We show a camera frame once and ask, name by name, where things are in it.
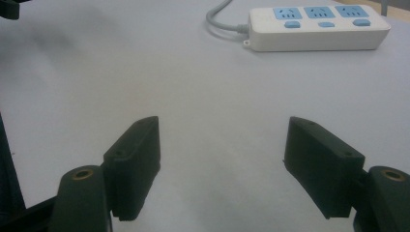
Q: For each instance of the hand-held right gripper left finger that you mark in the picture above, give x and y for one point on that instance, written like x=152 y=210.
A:
x=133 y=167

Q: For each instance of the grey metal stand leg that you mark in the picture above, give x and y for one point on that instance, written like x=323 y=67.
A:
x=384 y=7

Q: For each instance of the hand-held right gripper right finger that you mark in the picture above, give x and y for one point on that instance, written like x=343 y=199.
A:
x=322 y=167

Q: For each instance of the white power strip blue sockets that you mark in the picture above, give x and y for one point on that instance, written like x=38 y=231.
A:
x=316 y=35

